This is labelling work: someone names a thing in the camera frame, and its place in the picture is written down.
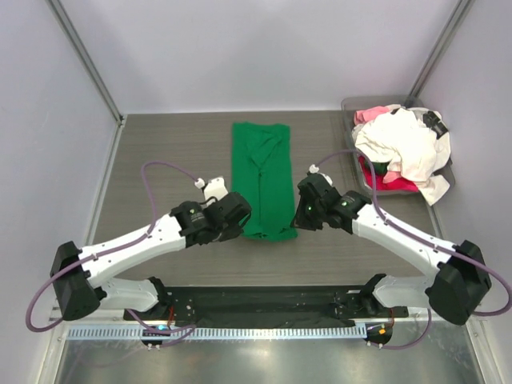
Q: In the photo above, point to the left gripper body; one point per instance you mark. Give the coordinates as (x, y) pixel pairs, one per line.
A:
(238, 216)

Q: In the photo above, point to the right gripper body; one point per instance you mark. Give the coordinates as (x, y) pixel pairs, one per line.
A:
(301, 212)

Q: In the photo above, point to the green t shirt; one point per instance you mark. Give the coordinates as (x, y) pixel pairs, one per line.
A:
(261, 172)

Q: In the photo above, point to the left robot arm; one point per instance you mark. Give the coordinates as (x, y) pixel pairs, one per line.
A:
(86, 279)

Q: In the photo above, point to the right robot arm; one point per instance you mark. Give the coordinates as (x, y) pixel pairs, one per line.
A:
(451, 284)

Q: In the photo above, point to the red t shirt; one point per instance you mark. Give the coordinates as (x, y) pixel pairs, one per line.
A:
(397, 185)

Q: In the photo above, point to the pink t shirt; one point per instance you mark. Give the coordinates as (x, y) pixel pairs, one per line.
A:
(368, 115)

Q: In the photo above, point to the clear plastic bin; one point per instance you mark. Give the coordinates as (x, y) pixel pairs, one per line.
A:
(350, 105)

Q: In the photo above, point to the white t shirt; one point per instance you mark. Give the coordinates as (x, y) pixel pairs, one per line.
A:
(416, 144)

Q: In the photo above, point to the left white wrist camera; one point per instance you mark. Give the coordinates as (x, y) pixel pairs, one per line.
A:
(215, 188)

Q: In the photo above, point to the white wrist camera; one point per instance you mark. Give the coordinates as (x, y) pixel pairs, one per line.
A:
(313, 169)
(215, 188)

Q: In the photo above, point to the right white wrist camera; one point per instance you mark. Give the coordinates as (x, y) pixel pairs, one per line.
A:
(313, 169)

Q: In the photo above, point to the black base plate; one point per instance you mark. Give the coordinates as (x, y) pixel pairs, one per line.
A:
(269, 307)

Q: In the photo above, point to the aluminium rail frame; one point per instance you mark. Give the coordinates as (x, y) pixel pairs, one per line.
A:
(268, 306)

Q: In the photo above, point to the white slotted cable duct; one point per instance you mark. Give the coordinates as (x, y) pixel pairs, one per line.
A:
(135, 332)

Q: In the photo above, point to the right aluminium corner post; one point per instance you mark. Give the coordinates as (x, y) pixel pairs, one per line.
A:
(441, 46)

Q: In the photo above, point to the aluminium corner post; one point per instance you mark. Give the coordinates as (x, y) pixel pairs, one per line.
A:
(71, 33)
(441, 46)

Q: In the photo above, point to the left aluminium corner post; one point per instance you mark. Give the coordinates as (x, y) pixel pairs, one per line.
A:
(71, 33)

